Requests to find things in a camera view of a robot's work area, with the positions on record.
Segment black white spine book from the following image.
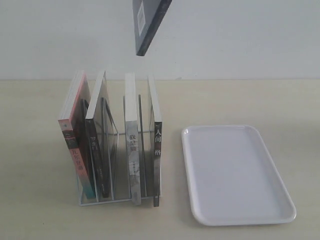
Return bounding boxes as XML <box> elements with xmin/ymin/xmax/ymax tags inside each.
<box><xmin>147</xmin><ymin>74</ymin><xmax>163</xmax><ymax>207</ymax></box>

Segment black spine thin book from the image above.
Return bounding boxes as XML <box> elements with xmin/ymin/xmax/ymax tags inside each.
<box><xmin>85</xmin><ymin>70</ymin><xmax>111</xmax><ymax>198</ymax></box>

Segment grey spine book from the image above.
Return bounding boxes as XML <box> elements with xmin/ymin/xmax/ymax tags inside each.
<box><xmin>124</xmin><ymin>73</ymin><xmax>142</xmax><ymax>205</ymax></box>

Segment clear acrylic book rack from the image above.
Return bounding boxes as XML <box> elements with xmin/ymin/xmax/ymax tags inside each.
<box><xmin>79</xmin><ymin>74</ymin><xmax>153</xmax><ymax>206</ymax></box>

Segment white plastic tray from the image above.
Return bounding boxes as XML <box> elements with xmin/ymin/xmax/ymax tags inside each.
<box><xmin>181</xmin><ymin>125</ymin><xmax>297</xmax><ymax>227</ymax></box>

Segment blue spine book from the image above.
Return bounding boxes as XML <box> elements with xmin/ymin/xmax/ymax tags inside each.
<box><xmin>132</xmin><ymin>0</ymin><xmax>172</xmax><ymax>57</ymax></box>

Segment pink red spine book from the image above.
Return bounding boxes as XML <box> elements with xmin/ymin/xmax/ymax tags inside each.
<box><xmin>58</xmin><ymin>70</ymin><xmax>96</xmax><ymax>199</ymax></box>

